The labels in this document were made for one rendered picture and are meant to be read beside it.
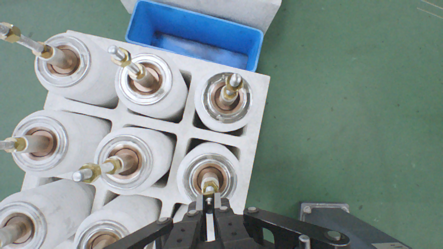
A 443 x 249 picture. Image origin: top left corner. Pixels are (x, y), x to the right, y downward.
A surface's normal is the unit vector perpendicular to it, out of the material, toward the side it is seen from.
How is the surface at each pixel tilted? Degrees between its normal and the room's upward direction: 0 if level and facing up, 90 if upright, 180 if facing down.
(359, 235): 85
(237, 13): 90
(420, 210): 0
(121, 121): 0
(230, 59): 0
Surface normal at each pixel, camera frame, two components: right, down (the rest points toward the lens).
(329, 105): 0.07, -0.06
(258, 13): -0.25, 0.97
